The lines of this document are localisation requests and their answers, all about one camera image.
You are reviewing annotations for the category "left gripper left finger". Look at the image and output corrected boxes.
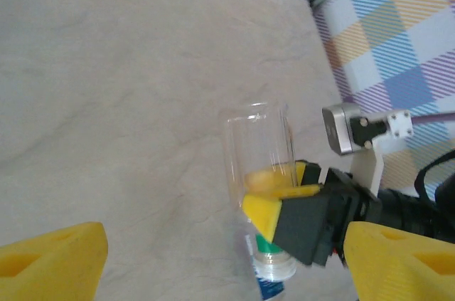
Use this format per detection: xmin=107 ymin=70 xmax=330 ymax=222
xmin=0 ymin=221 xmax=109 ymax=301

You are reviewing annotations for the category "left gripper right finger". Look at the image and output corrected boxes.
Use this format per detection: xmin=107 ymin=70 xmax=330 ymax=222
xmin=342 ymin=221 xmax=455 ymax=301

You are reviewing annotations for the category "clear bottle green neck band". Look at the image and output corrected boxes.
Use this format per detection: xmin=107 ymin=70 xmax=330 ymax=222
xmin=225 ymin=101 xmax=298 ymax=282

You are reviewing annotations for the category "blue-label water bottle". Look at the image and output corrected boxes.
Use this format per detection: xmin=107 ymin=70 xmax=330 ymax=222
xmin=245 ymin=233 xmax=287 ymax=301

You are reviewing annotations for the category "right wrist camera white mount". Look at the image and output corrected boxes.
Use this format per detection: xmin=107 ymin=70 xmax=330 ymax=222
xmin=321 ymin=101 xmax=415 ymax=197

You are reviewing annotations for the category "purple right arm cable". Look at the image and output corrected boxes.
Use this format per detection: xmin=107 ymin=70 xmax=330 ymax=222
xmin=412 ymin=111 xmax=455 ymax=126

